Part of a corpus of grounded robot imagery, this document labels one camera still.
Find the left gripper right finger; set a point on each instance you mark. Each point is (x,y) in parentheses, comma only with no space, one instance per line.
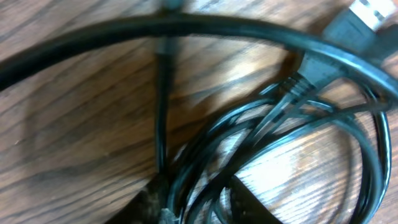
(246,208)

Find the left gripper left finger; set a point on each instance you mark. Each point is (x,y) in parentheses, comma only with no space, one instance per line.
(145,207)

